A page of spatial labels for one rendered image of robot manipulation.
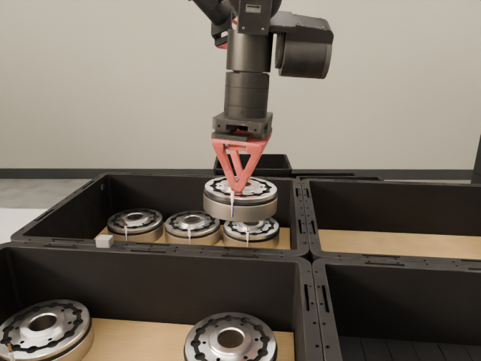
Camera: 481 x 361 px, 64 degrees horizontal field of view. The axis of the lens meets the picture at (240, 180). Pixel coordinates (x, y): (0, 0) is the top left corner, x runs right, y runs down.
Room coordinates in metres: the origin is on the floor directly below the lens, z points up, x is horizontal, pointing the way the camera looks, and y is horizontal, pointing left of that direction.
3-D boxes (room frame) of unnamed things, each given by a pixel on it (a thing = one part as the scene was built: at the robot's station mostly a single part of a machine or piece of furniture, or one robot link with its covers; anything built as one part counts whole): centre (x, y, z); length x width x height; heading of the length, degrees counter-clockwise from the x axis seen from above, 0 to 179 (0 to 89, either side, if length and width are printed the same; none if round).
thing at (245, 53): (0.51, -0.02, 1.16); 0.07 x 0.06 x 0.07; 91
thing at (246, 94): (0.51, -0.01, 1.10); 0.10 x 0.07 x 0.07; 169
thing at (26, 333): (0.37, 0.23, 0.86); 0.05 x 0.05 x 0.01
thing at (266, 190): (0.51, 0.00, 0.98); 0.10 x 0.10 x 0.01
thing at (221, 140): (0.50, 0.00, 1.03); 0.07 x 0.07 x 0.09; 79
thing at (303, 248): (0.58, 0.10, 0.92); 0.40 x 0.30 x 0.02; 84
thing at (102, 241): (0.44, 0.17, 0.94); 0.02 x 0.01 x 0.01; 84
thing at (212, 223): (0.66, 0.09, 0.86); 0.10 x 0.10 x 0.01
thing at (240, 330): (0.35, 0.01, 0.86); 0.05 x 0.05 x 0.01
